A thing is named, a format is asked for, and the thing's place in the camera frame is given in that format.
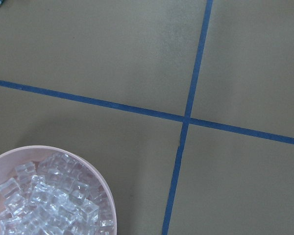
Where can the pile of ice cubes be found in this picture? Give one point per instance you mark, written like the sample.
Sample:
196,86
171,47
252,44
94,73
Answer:
57,196

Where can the pink bowl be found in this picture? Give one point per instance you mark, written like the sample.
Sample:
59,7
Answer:
38,153

